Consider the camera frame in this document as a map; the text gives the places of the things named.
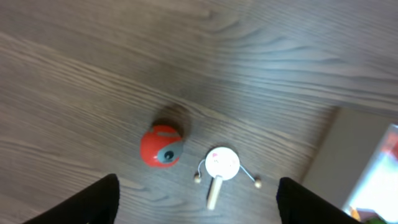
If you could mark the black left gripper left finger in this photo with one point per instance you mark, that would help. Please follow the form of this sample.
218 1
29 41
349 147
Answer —
98 203

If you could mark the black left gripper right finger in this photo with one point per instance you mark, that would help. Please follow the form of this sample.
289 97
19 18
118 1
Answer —
298 205

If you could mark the orange dinosaur toy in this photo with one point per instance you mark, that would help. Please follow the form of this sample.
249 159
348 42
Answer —
354 213

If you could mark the white box with pink interior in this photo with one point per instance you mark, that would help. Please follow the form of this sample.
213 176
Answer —
355 168

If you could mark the green round disc toy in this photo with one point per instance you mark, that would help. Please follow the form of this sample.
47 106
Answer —
376 221

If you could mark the white wooden rattle drum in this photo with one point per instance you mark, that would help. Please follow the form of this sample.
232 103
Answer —
221 163

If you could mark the red round robot toy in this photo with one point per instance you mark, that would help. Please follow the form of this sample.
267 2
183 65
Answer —
161 146

